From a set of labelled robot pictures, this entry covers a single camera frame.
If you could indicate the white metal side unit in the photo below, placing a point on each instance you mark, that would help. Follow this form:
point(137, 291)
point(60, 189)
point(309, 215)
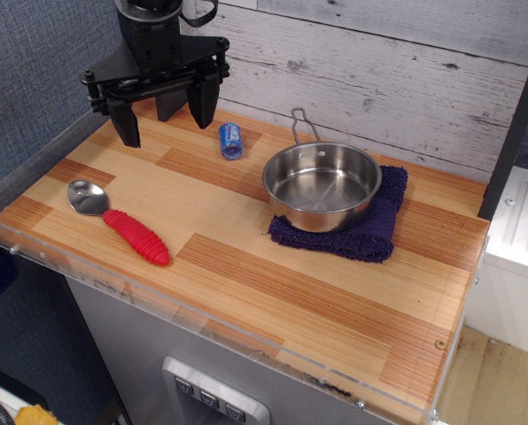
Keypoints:
point(497, 305)

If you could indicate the dark grey vertical post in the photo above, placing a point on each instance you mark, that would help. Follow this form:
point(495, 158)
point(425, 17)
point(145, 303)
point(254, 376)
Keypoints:
point(169, 103)

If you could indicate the dark purple folded cloth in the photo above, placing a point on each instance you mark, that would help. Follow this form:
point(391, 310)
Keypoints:
point(370, 240)

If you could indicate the stainless steel saucepan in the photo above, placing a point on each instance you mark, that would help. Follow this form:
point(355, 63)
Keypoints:
point(320, 186)

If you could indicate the dark right frame post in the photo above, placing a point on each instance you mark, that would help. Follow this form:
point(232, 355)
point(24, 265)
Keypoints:
point(507, 157)

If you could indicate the silver toy fridge cabinet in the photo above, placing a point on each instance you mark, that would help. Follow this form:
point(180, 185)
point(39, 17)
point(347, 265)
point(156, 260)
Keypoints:
point(135, 329)

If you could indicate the blue plastic gum container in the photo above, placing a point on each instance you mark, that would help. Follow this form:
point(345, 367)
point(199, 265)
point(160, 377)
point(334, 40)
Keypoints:
point(230, 141)

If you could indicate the red handled metal spoon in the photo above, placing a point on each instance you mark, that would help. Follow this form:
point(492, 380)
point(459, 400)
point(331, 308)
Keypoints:
point(89, 199)

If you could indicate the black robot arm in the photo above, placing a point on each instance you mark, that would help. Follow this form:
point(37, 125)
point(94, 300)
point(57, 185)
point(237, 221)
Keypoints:
point(155, 60)

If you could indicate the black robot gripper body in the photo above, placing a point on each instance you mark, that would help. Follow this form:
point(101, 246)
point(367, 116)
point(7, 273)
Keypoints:
point(154, 57)

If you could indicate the silver dispenser button panel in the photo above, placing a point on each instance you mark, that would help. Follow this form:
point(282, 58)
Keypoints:
point(199, 398)

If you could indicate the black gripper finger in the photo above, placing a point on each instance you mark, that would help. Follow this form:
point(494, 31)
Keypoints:
point(203, 95)
point(125, 122)

